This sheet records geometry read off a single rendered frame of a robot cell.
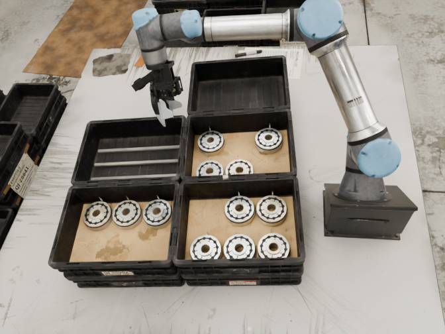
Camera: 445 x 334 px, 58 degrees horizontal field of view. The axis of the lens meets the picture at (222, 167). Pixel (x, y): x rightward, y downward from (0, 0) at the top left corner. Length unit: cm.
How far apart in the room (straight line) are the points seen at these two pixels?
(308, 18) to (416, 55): 219
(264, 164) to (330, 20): 59
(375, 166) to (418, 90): 187
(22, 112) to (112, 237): 149
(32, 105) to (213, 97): 139
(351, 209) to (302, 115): 62
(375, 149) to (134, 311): 94
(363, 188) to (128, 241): 80
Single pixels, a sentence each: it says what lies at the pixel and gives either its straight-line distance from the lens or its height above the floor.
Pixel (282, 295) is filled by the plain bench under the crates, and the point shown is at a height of 70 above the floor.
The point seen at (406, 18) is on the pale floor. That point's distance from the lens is 361.
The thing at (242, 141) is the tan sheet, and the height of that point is 83.
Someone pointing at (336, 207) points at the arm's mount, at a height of 92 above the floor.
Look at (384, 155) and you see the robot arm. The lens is 119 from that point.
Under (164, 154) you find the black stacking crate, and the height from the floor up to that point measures 83.
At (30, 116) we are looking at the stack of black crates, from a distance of 271.
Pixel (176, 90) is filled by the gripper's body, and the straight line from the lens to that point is 131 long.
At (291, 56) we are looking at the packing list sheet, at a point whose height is 70.
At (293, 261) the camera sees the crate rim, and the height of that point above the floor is 93.
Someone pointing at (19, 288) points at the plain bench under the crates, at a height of 70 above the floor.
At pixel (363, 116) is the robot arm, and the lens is 119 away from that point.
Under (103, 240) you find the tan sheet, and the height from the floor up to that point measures 83.
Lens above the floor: 206
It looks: 55 degrees down
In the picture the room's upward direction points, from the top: 12 degrees counter-clockwise
